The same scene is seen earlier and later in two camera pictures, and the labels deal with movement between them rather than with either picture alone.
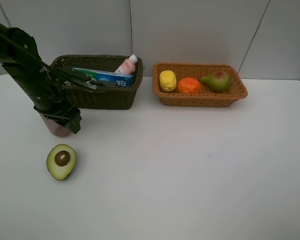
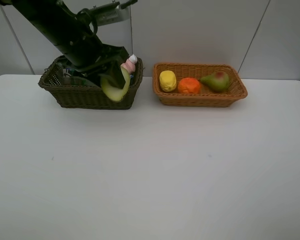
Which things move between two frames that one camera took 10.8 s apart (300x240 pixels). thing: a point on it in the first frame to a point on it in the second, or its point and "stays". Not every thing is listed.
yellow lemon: [167, 80] stays
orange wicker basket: [236, 91] stays
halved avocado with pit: [60, 161] to [115, 93]
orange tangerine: [189, 85] stays
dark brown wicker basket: [104, 98] stays
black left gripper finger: [74, 121] to [115, 74]
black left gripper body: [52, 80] to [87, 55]
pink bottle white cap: [128, 66] stays
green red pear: [219, 81] stays
